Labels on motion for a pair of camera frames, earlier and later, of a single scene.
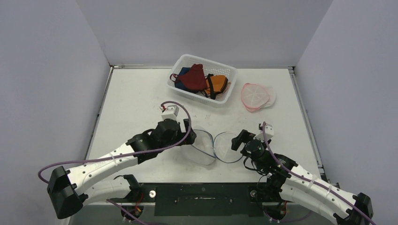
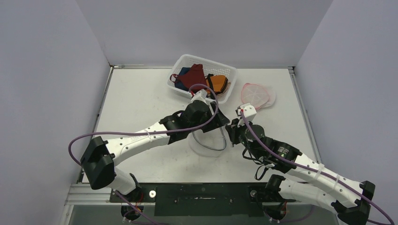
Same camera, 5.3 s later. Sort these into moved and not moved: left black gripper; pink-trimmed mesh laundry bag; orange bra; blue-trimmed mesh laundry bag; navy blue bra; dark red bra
Moved: left black gripper; blue-trimmed mesh laundry bag
Not moved: orange bra; navy blue bra; dark red bra; pink-trimmed mesh laundry bag
